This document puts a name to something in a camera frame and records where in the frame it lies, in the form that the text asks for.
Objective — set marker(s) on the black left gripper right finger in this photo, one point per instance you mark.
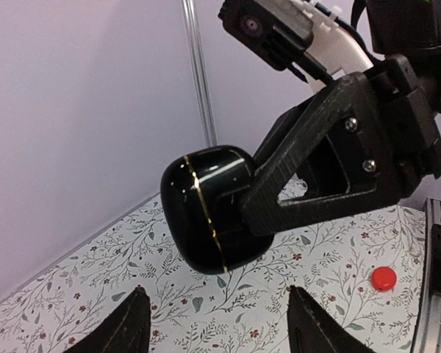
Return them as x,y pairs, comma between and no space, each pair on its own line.
312,329

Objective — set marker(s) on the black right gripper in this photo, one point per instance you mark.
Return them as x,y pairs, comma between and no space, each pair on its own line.
337,160

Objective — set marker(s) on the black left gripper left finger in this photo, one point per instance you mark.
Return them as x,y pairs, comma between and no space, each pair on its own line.
126,329

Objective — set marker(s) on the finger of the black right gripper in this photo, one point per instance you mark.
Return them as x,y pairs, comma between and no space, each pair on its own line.
278,132

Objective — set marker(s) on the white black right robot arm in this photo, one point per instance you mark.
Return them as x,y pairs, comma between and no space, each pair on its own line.
408,28

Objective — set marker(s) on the floral patterned table mat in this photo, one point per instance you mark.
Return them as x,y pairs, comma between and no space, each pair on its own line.
241,311

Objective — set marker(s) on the red round bottle cap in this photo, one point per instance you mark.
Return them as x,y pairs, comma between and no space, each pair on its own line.
383,279

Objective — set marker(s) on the white right camera bracket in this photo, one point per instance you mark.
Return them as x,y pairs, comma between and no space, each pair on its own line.
336,47

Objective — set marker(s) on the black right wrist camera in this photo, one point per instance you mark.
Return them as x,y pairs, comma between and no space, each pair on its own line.
275,31

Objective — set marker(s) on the aluminium back left post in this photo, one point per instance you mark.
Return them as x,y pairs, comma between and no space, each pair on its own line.
199,72

